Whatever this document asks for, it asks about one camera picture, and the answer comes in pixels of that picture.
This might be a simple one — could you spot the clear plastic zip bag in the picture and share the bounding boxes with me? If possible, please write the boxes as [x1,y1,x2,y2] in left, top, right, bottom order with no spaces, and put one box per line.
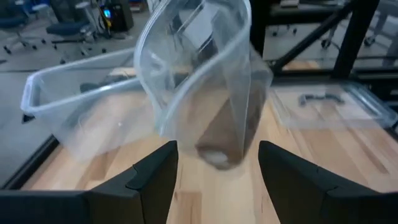
[132,0,275,171]

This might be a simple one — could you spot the clear plastic box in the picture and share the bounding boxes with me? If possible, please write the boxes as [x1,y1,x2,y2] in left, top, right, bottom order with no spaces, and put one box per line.
[20,46,162,164]

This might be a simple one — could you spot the black computer tower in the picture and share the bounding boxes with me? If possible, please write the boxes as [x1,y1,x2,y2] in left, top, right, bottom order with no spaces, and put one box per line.
[98,0,135,32]

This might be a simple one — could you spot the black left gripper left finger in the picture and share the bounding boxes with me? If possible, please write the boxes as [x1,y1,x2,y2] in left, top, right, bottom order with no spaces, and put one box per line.
[0,139,180,224]

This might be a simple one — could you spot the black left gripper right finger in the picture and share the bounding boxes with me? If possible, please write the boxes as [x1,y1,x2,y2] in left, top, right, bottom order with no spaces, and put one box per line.
[257,139,398,224]

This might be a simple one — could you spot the dark blue office chair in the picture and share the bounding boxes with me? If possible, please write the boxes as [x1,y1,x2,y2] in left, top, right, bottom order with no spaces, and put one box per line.
[0,0,47,55]
[45,1,108,65]

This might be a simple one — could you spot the clear plastic lid black handle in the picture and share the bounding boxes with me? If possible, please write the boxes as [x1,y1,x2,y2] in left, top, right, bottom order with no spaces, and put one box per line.
[269,81,398,131]

